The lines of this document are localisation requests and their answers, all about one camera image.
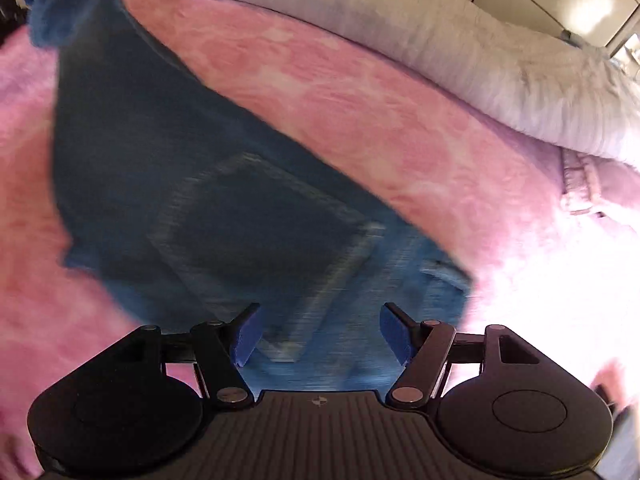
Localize striped white duvet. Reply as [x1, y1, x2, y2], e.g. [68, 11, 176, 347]
[236, 0, 639, 166]

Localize blue denim jeans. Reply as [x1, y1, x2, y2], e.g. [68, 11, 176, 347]
[29, 0, 470, 391]

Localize pink floral bed blanket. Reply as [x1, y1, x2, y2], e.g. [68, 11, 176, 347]
[1, 0, 639, 479]

